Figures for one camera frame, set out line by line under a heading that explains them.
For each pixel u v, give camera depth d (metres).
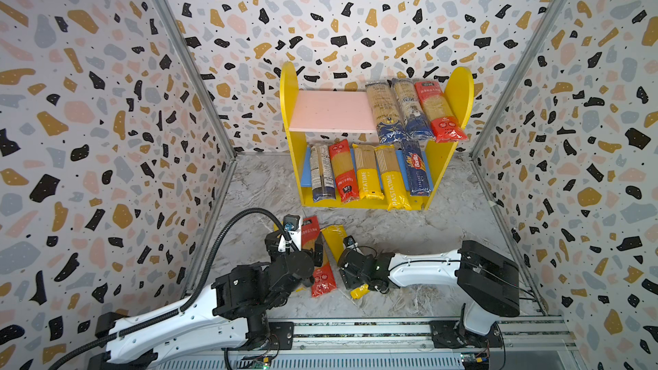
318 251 0.61
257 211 0.49
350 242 0.78
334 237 0.95
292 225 0.55
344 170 0.94
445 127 0.68
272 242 0.59
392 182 0.91
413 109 0.74
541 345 0.75
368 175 0.92
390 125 0.69
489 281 0.45
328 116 0.77
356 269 0.66
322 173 0.92
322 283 0.80
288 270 0.45
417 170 0.92
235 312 0.44
